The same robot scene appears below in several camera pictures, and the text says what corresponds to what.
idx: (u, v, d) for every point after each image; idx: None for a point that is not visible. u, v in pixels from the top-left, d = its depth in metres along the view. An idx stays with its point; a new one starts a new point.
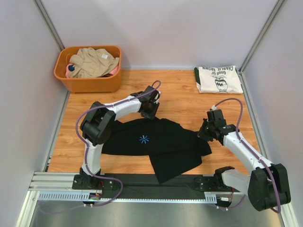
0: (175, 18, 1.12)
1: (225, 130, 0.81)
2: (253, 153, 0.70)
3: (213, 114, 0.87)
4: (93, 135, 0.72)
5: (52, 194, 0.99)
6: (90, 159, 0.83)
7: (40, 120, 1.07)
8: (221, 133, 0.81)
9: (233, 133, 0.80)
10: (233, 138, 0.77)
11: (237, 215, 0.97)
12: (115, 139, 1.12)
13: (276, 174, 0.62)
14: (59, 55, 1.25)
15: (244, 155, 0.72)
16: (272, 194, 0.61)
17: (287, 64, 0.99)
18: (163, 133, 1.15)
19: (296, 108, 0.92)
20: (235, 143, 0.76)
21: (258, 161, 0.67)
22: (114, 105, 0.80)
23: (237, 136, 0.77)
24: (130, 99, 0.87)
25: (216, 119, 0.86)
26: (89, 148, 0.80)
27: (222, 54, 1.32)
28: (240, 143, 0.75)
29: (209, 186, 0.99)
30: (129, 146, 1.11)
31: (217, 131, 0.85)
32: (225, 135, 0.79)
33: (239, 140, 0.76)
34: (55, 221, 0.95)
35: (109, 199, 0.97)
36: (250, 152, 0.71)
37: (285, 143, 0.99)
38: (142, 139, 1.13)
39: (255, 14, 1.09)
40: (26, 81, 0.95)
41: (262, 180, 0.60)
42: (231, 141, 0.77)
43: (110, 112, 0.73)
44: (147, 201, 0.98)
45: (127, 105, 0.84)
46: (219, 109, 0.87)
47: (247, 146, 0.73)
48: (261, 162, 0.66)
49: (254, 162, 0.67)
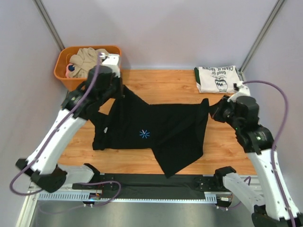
0: (174, 18, 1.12)
1: (257, 144, 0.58)
2: (283, 195, 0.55)
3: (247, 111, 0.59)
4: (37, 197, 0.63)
5: (52, 194, 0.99)
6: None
7: (40, 120, 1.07)
8: (253, 146, 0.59)
9: (267, 153, 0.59)
10: (265, 163, 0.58)
11: (237, 215, 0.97)
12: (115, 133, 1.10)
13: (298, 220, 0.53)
14: (59, 55, 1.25)
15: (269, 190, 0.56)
16: None
17: (287, 64, 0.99)
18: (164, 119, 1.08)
19: (296, 108, 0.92)
20: (266, 170, 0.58)
21: (285, 207, 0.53)
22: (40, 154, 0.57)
23: (272, 162, 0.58)
24: (57, 126, 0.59)
25: (248, 118, 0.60)
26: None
27: (222, 54, 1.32)
28: (272, 173, 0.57)
29: (209, 185, 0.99)
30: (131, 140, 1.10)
31: (245, 137, 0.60)
32: (257, 153, 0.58)
33: (272, 169, 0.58)
34: (55, 221, 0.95)
35: (108, 199, 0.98)
36: (280, 190, 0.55)
37: (286, 143, 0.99)
38: (142, 134, 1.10)
39: (255, 13, 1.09)
40: (26, 80, 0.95)
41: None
42: (261, 164, 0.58)
43: (34, 177, 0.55)
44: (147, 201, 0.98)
45: (58, 139, 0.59)
46: (257, 104, 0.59)
47: (279, 182, 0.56)
48: (289, 212, 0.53)
49: (280, 209, 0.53)
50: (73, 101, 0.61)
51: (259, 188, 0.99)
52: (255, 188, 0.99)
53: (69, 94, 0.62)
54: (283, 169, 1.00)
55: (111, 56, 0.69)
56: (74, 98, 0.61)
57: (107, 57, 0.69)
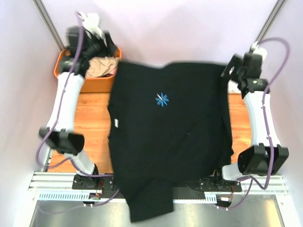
0: (175, 18, 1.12)
1: (252, 86, 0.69)
2: (267, 128, 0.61)
3: (250, 59, 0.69)
4: (62, 133, 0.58)
5: (52, 194, 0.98)
6: (63, 121, 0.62)
7: (40, 121, 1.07)
8: (247, 88, 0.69)
9: (261, 96, 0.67)
10: (257, 101, 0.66)
11: (237, 215, 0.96)
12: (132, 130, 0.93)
13: (282, 156, 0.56)
14: (59, 56, 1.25)
15: (256, 121, 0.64)
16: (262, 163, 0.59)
17: (288, 63, 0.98)
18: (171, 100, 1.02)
19: (296, 109, 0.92)
20: (256, 109, 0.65)
21: (267, 136, 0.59)
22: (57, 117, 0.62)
23: (262, 101, 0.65)
24: (66, 87, 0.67)
25: (250, 67, 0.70)
26: (58, 123, 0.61)
27: (222, 54, 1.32)
28: (261, 109, 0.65)
29: (209, 185, 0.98)
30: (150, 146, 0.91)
31: (244, 82, 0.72)
32: (250, 91, 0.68)
33: (262, 104, 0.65)
34: (55, 221, 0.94)
35: (106, 199, 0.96)
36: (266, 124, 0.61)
37: (286, 144, 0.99)
38: (160, 100, 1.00)
39: (255, 13, 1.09)
40: (25, 80, 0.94)
41: (257, 157, 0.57)
42: (253, 104, 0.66)
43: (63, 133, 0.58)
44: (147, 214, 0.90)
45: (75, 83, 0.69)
46: (260, 56, 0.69)
47: (265, 115, 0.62)
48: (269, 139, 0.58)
49: (261, 138, 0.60)
50: (66, 64, 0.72)
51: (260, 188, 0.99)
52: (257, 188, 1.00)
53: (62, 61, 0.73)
54: None
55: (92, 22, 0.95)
56: (67, 61, 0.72)
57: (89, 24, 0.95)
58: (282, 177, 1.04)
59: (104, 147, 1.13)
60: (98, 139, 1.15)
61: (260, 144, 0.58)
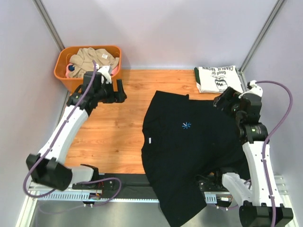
0: (174, 19, 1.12)
1: (250, 135, 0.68)
2: (268, 184, 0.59)
3: (249, 107, 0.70)
4: (51, 163, 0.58)
5: (50, 194, 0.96)
6: (57, 150, 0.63)
7: (40, 122, 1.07)
8: (245, 135, 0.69)
9: (260, 144, 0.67)
10: (255, 152, 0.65)
11: (236, 215, 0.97)
12: (164, 152, 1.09)
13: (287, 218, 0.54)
14: (59, 55, 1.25)
15: (256, 174, 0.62)
16: (264, 225, 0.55)
17: (287, 64, 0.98)
18: (196, 128, 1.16)
19: (295, 109, 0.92)
20: (255, 159, 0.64)
21: (268, 196, 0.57)
22: (51, 146, 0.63)
23: (262, 153, 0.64)
24: (67, 118, 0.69)
25: (249, 113, 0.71)
26: (50, 151, 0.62)
27: (222, 54, 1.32)
28: (261, 161, 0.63)
29: (209, 186, 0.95)
30: (183, 167, 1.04)
31: (241, 128, 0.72)
32: (248, 141, 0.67)
33: (262, 158, 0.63)
34: (56, 221, 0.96)
35: (107, 199, 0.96)
36: (266, 179, 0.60)
37: (285, 144, 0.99)
38: (184, 126, 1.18)
39: (255, 13, 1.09)
40: (25, 80, 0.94)
41: (260, 221, 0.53)
42: (252, 155, 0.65)
43: (54, 164, 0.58)
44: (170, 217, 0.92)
45: (70, 129, 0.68)
46: (260, 102, 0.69)
47: (265, 168, 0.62)
48: (271, 199, 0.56)
49: (262, 196, 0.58)
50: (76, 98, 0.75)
51: None
52: None
53: (73, 95, 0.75)
54: (284, 169, 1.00)
55: (103, 67, 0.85)
56: (77, 97, 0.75)
57: (101, 67, 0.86)
58: (282, 177, 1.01)
59: (104, 147, 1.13)
60: (98, 139, 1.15)
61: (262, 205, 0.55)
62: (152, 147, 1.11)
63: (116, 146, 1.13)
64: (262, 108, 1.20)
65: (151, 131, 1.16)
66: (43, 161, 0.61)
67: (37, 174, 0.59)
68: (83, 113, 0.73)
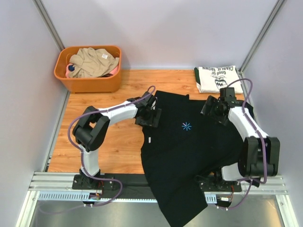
0: (174, 19, 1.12)
1: (232, 104, 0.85)
2: (253, 124, 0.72)
3: (225, 91, 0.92)
4: (104, 117, 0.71)
5: (52, 194, 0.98)
6: (111, 113, 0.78)
7: (40, 121, 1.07)
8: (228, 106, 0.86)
9: (239, 109, 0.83)
10: (238, 111, 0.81)
11: (236, 214, 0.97)
12: (164, 152, 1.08)
13: (274, 144, 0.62)
14: (58, 55, 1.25)
15: (243, 125, 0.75)
16: (259, 164, 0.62)
17: (287, 64, 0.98)
18: (195, 129, 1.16)
19: (295, 109, 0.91)
20: (239, 115, 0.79)
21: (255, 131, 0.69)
22: (109, 110, 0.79)
23: (243, 110, 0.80)
24: (126, 104, 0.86)
25: (227, 95, 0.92)
26: (106, 112, 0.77)
27: (222, 54, 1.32)
28: (244, 116, 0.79)
29: (209, 185, 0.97)
30: (182, 168, 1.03)
31: (224, 104, 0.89)
32: (231, 108, 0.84)
33: (243, 113, 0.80)
34: (56, 221, 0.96)
35: (108, 199, 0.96)
36: (250, 123, 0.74)
37: (285, 144, 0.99)
38: (185, 126, 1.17)
39: (255, 13, 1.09)
40: (26, 80, 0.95)
41: (253, 146, 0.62)
42: (235, 113, 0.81)
43: (104, 118, 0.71)
44: (173, 220, 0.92)
45: (122, 111, 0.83)
46: (232, 88, 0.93)
47: (248, 119, 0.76)
48: (257, 133, 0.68)
49: (251, 132, 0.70)
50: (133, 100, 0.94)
51: (258, 188, 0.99)
52: (255, 188, 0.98)
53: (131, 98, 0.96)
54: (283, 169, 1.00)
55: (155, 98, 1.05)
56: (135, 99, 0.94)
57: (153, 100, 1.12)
58: (282, 177, 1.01)
59: (104, 146, 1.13)
60: None
61: (251, 136, 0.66)
62: (151, 145, 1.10)
63: (116, 146, 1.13)
64: (262, 109, 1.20)
65: (151, 130, 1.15)
66: (93, 118, 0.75)
67: (84, 122, 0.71)
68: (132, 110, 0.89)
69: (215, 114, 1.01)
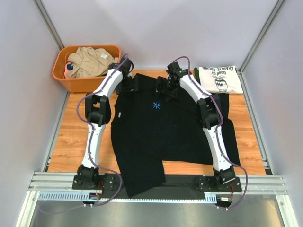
0: (174, 19, 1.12)
1: (180, 74, 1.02)
2: (198, 88, 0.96)
3: (171, 65, 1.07)
4: (103, 97, 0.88)
5: (52, 194, 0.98)
6: (105, 91, 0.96)
7: (40, 120, 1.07)
8: (178, 76, 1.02)
9: (186, 78, 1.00)
10: (186, 79, 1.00)
11: (237, 215, 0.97)
12: (131, 126, 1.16)
13: (216, 97, 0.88)
14: (58, 55, 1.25)
15: (192, 90, 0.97)
16: (210, 115, 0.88)
17: (287, 63, 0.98)
18: (166, 111, 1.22)
19: (296, 109, 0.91)
20: (187, 83, 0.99)
21: (201, 93, 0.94)
22: (102, 88, 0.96)
23: (189, 78, 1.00)
24: (111, 74, 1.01)
25: (173, 67, 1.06)
26: (101, 91, 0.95)
27: (222, 54, 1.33)
28: (191, 82, 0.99)
29: (209, 185, 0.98)
30: (146, 144, 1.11)
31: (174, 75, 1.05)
32: (180, 78, 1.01)
33: (191, 80, 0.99)
34: (55, 222, 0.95)
35: (107, 199, 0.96)
36: (196, 87, 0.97)
37: (286, 144, 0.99)
38: (155, 106, 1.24)
39: (255, 13, 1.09)
40: (26, 80, 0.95)
41: (203, 106, 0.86)
42: (184, 82, 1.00)
43: (103, 98, 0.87)
44: (129, 187, 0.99)
45: (111, 82, 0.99)
46: (175, 62, 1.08)
47: (194, 83, 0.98)
48: (204, 94, 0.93)
49: (199, 95, 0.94)
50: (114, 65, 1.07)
51: (258, 188, 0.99)
52: (255, 188, 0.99)
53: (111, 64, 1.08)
54: (284, 169, 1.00)
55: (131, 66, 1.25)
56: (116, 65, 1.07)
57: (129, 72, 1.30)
58: (282, 177, 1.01)
59: (103, 146, 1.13)
60: None
61: (200, 99, 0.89)
62: (121, 120, 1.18)
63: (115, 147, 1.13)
64: (262, 108, 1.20)
65: (123, 107, 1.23)
66: (95, 99, 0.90)
67: (91, 105, 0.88)
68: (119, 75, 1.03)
69: (167, 90, 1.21)
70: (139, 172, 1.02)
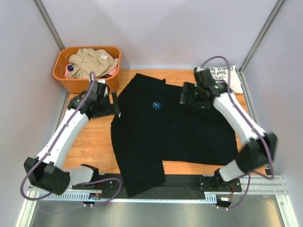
0: (174, 18, 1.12)
1: (216, 91, 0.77)
2: (247, 121, 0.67)
3: (201, 75, 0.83)
4: (49, 169, 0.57)
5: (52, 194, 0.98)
6: (55, 154, 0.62)
7: (40, 121, 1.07)
8: (212, 94, 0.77)
9: (224, 96, 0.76)
10: (226, 101, 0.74)
11: (236, 215, 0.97)
12: (131, 127, 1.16)
13: (271, 137, 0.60)
14: (58, 55, 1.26)
15: (233, 117, 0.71)
16: (261, 159, 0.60)
17: (287, 64, 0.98)
18: (165, 111, 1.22)
19: (296, 109, 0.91)
20: (228, 108, 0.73)
21: (252, 130, 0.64)
22: (50, 150, 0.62)
23: (230, 100, 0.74)
24: (67, 121, 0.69)
25: (204, 79, 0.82)
26: (48, 156, 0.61)
27: (222, 54, 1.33)
28: (234, 108, 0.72)
29: (209, 185, 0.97)
30: (146, 144, 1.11)
31: (207, 91, 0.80)
32: (217, 97, 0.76)
33: (233, 104, 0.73)
34: (55, 222, 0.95)
35: (107, 199, 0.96)
36: (242, 117, 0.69)
37: (286, 144, 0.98)
38: (155, 106, 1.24)
39: (255, 13, 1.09)
40: (26, 80, 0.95)
41: (253, 149, 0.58)
42: (222, 104, 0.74)
43: (50, 167, 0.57)
44: (128, 187, 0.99)
45: (72, 126, 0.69)
46: (207, 70, 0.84)
47: (239, 110, 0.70)
48: (255, 132, 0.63)
49: (248, 132, 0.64)
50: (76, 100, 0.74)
51: (259, 188, 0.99)
52: (255, 188, 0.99)
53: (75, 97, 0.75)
54: (284, 170, 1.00)
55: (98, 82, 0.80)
56: (78, 99, 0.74)
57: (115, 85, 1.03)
58: (282, 177, 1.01)
59: (104, 146, 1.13)
60: (98, 139, 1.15)
61: (250, 138, 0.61)
62: (121, 120, 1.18)
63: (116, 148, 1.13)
64: (262, 108, 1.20)
65: (123, 108, 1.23)
66: (41, 165, 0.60)
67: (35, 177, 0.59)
68: (83, 117, 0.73)
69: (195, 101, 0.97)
70: (140, 173, 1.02)
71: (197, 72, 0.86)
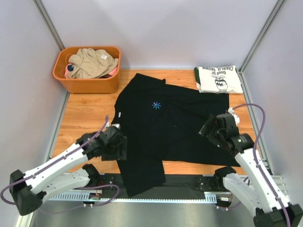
0: (174, 18, 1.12)
1: (238, 144, 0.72)
2: (271, 187, 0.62)
3: (225, 121, 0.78)
4: (25, 191, 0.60)
5: None
6: (38, 179, 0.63)
7: (40, 122, 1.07)
8: (235, 147, 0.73)
9: (249, 152, 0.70)
10: (249, 160, 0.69)
11: (236, 214, 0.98)
12: (131, 128, 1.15)
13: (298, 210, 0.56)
14: (58, 55, 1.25)
15: (254, 178, 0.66)
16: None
17: (287, 64, 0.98)
18: (165, 111, 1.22)
19: (296, 109, 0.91)
20: (250, 166, 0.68)
21: (275, 197, 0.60)
22: (36, 173, 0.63)
23: (255, 159, 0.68)
24: (66, 155, 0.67)
25: (227, 126, 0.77)
26: (32, 178, 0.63)
27: (222, 54, 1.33)
28: (257, 168, 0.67)
29: (209, 185, 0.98)
30: (146, 144, 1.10)
31: (229, 141, 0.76)
32: (239, 152, 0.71)
33: (256, 164, 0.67)
34: (55, 222, 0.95)
35: (108, 199, 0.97)
36: (266, 181, 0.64)
37: (286, 144, 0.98)
38: (155, 106, 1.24)
39: (255, 13, 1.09)
40: (26, 80, 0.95)
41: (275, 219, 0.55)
42: (245, 162, 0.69)
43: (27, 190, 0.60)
44: (128, 187, 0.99)
45: (65, 164, 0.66)
46: (232, 116, 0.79)
47: (262, 173, 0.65)
48: (279, 201, 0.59)
49: (271, 200, 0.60)
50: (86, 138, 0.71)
51: None
52: None
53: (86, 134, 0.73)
54: (284, 170, 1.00)
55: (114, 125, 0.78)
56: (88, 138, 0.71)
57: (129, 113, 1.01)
58: (281, 177, 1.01)
59: None
60: None
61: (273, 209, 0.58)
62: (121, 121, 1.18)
63: None
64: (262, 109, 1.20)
65: (123, 108, 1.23)
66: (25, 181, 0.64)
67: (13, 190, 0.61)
68: (82, 159, 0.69)
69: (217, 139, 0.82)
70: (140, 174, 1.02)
71: (220, 115, 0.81)
